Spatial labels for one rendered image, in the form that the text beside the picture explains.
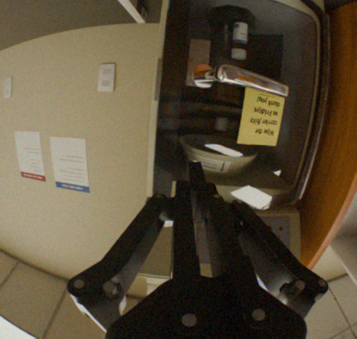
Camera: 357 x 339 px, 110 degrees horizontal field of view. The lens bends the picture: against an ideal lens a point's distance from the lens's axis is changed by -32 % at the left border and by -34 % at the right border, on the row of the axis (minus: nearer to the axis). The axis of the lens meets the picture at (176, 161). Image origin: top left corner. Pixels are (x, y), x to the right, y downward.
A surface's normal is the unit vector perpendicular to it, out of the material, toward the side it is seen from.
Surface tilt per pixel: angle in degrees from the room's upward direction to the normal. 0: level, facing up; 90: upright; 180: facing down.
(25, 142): 90
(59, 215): 90
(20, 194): 90
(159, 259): 135
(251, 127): 90
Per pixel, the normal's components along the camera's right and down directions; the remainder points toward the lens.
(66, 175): -0.03, 0.34
